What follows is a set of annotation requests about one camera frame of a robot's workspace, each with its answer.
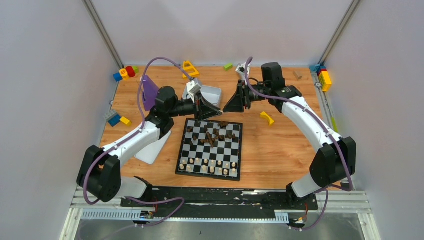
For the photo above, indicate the blue toy block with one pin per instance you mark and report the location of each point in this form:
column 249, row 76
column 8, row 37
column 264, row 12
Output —
column 117, row 77

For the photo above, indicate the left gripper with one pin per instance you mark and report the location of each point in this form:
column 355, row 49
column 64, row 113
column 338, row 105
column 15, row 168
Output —
column 198, row 107

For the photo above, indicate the green block near wall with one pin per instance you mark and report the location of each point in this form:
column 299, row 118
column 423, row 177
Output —
column 228, row 66

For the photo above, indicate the black white chessboard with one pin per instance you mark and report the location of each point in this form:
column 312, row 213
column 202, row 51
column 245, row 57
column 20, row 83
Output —
column 212, row 149

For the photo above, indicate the yellow cylinder block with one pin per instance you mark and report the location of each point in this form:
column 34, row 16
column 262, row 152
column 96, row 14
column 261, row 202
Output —
column 124, row 74

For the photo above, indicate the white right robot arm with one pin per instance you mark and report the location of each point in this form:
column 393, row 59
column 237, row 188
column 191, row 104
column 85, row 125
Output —
column 335, row 156

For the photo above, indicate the red cylinder block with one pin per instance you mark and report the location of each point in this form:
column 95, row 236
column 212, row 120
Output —
column 130, row 71

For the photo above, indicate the blue block left edge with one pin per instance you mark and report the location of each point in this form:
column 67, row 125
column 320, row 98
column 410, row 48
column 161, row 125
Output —
column 113, row 121

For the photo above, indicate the yellow triangular toy block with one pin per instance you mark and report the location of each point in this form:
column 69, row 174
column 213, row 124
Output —
column 190, row 69

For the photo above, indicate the brown wooden block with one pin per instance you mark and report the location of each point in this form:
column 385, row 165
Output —
column 297, row 74

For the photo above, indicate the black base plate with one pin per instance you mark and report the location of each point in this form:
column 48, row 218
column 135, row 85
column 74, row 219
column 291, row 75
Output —
column 230, row 203

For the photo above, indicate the purple metronome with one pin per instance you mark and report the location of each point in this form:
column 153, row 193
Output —
column 149, row 93

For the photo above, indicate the white box lid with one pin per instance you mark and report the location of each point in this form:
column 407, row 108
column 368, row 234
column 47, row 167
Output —
column 150, row 153

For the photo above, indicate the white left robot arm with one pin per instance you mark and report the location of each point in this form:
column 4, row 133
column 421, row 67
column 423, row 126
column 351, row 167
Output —
column 100, row 172

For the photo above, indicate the yellow curved block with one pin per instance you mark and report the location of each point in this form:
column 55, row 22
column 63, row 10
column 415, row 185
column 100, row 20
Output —
column 268, row 118

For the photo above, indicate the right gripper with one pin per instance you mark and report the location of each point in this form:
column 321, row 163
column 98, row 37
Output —
column 236, row 104

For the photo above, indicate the small yellow block left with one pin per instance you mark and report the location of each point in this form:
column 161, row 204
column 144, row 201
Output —
column 125, row 121

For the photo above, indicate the stacked coloured blocks right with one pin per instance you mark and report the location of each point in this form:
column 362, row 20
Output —
column 323, row 76

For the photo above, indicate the white rectangular box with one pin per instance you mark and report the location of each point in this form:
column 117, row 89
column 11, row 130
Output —
column 212, row 94

